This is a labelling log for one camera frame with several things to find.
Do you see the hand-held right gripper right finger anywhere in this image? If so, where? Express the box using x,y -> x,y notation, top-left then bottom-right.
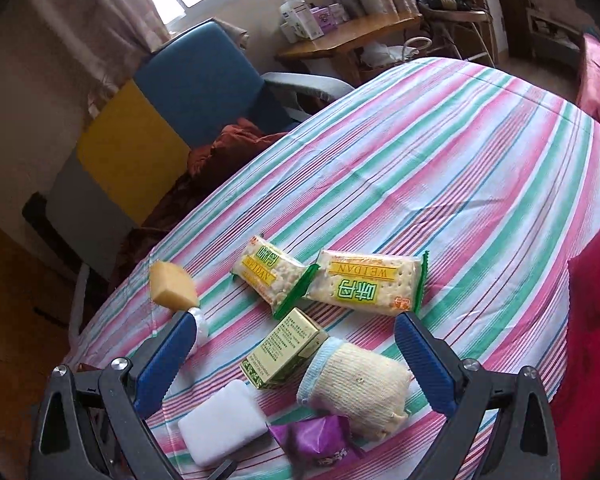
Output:
394,312 -> 561,480

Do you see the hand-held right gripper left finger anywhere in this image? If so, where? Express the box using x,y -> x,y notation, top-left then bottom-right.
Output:
28,310 -> 199,480

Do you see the white plastic wrap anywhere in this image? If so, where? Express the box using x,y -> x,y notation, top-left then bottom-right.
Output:
187,306 -> 210,356

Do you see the beige knitted glove roll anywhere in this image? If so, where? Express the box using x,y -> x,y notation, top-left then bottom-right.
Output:
296,337 -> 415,442

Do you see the yellow sponge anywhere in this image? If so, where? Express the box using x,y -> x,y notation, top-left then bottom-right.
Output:
150,260 -> 201,311

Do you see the white sponge block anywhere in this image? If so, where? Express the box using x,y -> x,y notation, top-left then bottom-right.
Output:
177,379 -> 272,467

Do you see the green yellow cracker packet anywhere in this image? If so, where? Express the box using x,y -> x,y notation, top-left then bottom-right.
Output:
305,249 -> 431,317
230,235 -> 317,320

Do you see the green yellow carton box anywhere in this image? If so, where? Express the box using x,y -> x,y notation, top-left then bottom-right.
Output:
240,307 -> 329,391

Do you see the purple snack packet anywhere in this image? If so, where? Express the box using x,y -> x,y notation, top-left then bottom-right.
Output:
267,414 -> 366,471

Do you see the brown wooden wardrobe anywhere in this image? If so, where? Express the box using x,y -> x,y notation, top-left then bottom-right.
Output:
0,207 -> 88,480

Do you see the person's red garment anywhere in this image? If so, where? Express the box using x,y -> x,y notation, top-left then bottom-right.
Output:
550,232 -> 600,480

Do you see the black rolled mat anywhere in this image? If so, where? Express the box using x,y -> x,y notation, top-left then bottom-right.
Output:
22,192 -> 86,268

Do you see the striped pink green tablecloth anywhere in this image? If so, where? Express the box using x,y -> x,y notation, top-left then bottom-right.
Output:
62,57 -> 600,480

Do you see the grey yellow blue armchair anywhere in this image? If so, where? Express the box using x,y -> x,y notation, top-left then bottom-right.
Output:
22,19 -> 356,281

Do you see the dark red blanket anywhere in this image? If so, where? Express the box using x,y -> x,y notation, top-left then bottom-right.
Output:
112,119 -> 291,286

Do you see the white plastic bag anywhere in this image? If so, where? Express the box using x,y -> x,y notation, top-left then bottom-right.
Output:
365,42 -> 406,66

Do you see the wooden side table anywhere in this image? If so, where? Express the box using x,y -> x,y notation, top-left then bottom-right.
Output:
275,11 -> 423,86

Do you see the white carton box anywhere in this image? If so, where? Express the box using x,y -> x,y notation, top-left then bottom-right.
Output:
279,0 -> 325,44

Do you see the dark wooden cabinet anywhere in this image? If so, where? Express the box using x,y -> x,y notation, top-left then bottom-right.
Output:
505,0 -> 598,68

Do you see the metal frame stool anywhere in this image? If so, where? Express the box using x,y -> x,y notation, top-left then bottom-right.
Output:
420,7 -> 496,68

